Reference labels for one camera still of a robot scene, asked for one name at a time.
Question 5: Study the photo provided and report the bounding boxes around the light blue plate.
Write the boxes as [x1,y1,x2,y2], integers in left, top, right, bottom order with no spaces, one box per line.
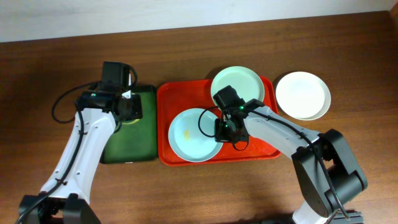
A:
[168,108,223,162]

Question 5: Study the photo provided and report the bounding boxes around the white plate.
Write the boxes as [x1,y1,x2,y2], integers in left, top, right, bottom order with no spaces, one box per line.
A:
[275,72,331,121]

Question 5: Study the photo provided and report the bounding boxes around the green and yellow sponge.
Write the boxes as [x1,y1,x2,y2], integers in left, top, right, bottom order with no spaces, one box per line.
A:
[122,119,140,125]

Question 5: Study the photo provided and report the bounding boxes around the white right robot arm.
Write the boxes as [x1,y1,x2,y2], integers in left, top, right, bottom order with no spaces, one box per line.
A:
[216,100,368,223]

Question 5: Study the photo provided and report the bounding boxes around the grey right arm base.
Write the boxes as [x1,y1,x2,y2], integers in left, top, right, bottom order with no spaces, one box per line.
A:
[329,211,364,224]

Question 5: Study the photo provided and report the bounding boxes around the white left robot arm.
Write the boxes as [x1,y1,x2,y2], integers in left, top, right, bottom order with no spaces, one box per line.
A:
[16,90,142,223]

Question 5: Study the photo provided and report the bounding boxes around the green tray with black rim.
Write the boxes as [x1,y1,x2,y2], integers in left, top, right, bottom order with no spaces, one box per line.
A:
[100,85,158,164]

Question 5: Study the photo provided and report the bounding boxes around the red plastic tray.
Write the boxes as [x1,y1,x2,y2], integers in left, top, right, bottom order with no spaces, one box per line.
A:
[157,79,281,167]

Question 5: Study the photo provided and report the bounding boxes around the light green plate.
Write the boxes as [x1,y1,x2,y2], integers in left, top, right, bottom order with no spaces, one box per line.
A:
[211,66,266,102]

